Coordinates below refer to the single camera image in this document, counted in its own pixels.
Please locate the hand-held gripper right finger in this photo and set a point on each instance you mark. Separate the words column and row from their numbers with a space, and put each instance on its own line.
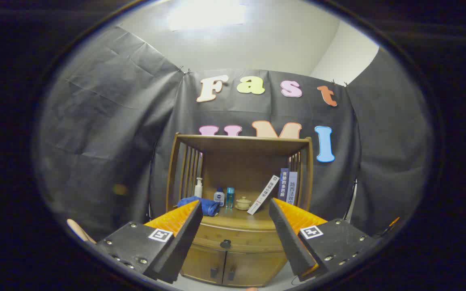
column 291, row 242

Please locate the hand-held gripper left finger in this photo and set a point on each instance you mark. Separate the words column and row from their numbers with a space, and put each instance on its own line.
column 176, row 250

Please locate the black drawer knob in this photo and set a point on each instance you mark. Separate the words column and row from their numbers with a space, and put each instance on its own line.
column 225, row 243

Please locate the wooden cabinet door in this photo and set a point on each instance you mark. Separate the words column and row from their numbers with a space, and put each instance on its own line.
column 200, row 262
column 253, row 268

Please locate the wooden countertop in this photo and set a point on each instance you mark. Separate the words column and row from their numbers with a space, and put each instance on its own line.
column 237, row 220

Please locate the wooden cabinet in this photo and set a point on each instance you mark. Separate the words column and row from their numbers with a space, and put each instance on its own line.
column 237, row 161

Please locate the blue folded towel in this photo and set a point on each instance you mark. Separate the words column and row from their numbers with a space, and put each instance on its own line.
column 208, row 207

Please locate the light purple book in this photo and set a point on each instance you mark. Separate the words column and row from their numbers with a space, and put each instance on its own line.
column 292, row 188

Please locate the white book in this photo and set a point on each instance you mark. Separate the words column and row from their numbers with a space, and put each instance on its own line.
column 263, row 195

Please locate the dark blue book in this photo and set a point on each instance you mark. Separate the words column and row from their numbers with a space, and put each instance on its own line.
column 283, row 184

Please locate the cream lidded teacup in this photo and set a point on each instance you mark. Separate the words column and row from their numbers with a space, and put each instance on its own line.
column 243, row 203

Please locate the white pump bottle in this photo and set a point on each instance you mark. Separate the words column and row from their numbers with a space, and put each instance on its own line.
column 198, row 190

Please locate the white bottle with blue cap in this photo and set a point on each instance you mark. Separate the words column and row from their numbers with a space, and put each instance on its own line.
column 219, row 197

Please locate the clear blue bottle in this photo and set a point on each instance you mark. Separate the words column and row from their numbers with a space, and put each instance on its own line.
column 230, row 198

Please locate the pale wooden piece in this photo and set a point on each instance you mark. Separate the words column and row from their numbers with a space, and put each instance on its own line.
column 77, row 229

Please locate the dark device with orange tip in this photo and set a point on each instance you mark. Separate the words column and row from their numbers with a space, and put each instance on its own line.
column 394, row 221

